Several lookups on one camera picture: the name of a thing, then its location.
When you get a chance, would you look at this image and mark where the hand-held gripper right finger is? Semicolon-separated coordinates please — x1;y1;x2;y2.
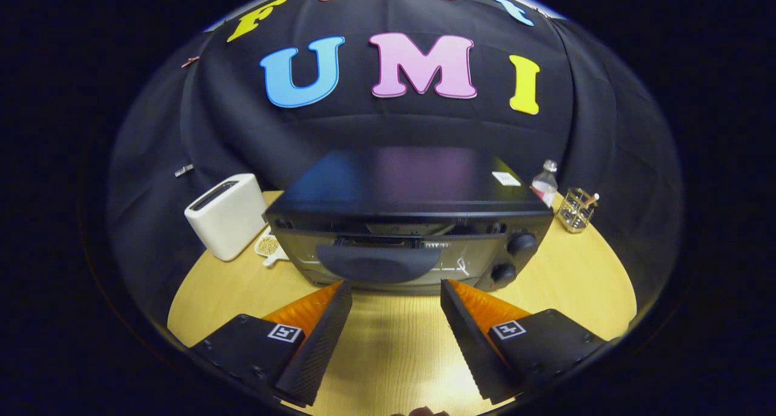
440;278;607;404

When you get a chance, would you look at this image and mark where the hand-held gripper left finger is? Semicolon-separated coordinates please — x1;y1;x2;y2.
188;281;353;408

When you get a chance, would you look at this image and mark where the black toaster oven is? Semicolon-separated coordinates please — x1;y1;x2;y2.
263;147;555;294

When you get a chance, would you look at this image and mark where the white bread toaster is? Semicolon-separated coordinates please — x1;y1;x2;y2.
184;173;269;262

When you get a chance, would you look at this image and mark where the small white scoop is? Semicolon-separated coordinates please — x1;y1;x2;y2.
255;231;290;267

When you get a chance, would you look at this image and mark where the clear plastic bottle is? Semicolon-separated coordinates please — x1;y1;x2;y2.
530;159;559;209

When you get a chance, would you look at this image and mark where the metal wire basket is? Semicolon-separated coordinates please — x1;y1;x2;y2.
557;187;598;233

